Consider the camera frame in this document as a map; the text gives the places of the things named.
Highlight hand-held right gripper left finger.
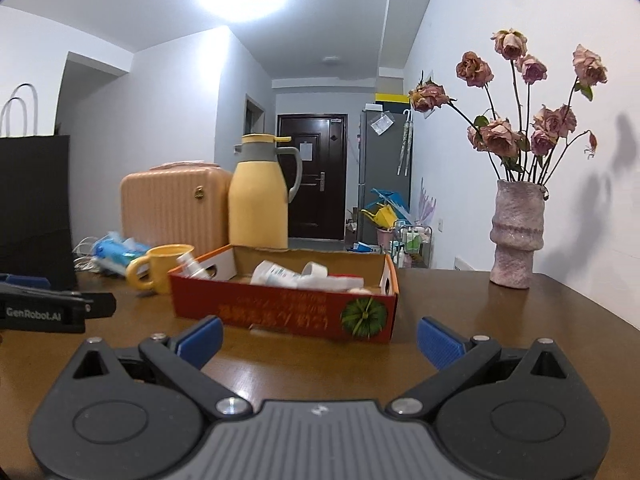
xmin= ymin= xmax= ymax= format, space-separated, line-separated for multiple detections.
xmin=72 ymin=315 xmax=253 ymax=422

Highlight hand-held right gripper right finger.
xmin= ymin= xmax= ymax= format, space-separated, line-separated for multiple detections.
xmin=385 ymin=316 xmax=572 ymax=422

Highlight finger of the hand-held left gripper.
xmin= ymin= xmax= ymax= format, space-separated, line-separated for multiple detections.
xmin=82 ymin=292 xmax=118 ymax=320
xmin=0 ymin=273 xmax=52 ymax=290

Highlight orange cardboard box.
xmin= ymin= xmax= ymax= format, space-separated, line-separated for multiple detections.
xmin=168 ymin=243 xmax=400 ymax=345

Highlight white nasal spray bottle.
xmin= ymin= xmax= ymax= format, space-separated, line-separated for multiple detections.
xmin=249 ymin=259 xmax=304 ymax=289

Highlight blue tissue pack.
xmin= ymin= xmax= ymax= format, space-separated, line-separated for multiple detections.
xmin=92 ymin=232 xmax=151 ymax=276

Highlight yellow ceramic mug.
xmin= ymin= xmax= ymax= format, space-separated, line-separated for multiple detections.
xmin=125 ymin=243 xmax=195 ymax=295

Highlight black paper bag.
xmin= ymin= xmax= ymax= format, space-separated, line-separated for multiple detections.
xmin=0 ymin=83 xmax=79 ymax=291

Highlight small white bottle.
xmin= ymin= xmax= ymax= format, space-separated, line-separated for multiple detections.
xmin=175 ymin=252 xmax=216 ymax=280

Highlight white flat panel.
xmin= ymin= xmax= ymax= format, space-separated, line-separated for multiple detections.
xmin=452 ymin=254 xmax=494 ymax=272

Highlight pink ribbed hard case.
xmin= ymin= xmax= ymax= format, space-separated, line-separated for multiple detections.
xmin=120 ymin=160 xmax=234 ymax=256

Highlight pink textured vase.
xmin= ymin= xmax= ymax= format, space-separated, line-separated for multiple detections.
xmin=488 ymin=178 xmax=550 ymax=290

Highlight purple flower decoration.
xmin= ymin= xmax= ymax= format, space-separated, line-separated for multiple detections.
xmin=417 ymin=177 xmax=439 ymax=231

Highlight yellow plastic object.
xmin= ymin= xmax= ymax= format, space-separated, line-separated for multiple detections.
xmin=360 ymin=204 xmax=396 ymax=229

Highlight yellow thermos jug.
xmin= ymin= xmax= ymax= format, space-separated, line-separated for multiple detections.
xmin=228 ymin=133 xmax=304 ymax=250

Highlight blue plastic object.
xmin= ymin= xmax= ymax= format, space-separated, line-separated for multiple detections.
xmin=369 ymin=188 xmax=412 ymax=224

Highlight dark wooden door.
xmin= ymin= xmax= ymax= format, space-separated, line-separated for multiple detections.
xmin=276 ymin=112 xmax=347 ymax=241

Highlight grey refrigerator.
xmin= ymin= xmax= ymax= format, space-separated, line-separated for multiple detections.
xmin=357 ymin=103 xmax=412 ymax=249

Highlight hanging folded umbrella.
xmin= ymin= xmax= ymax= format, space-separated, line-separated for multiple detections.
xmin=397 ymin=108 xmax=415 ymax=176

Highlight bunch of dried pink roses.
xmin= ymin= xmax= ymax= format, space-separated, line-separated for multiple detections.
xmin=407 ymin=27 xmax=610 ymax=187

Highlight clear plastic bag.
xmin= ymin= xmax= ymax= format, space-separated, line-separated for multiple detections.
xmin=369 ymin=112 xmax=395 ymax=136

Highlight yellow and black box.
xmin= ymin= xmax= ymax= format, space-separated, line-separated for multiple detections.
xmin=374 ymin=92 xmax=409 ymax=111

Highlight white charging cables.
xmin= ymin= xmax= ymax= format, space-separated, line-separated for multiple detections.
xmin=73 ymin=237 xmax=109 ymax=274

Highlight metal wire storage cart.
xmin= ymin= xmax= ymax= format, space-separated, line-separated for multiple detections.
xmin=392 ymin=219 xmax=434 ymax=269

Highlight white tape ring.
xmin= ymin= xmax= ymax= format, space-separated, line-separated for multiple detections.
xmin=298 ymin=261 xmax=329 ymax=281

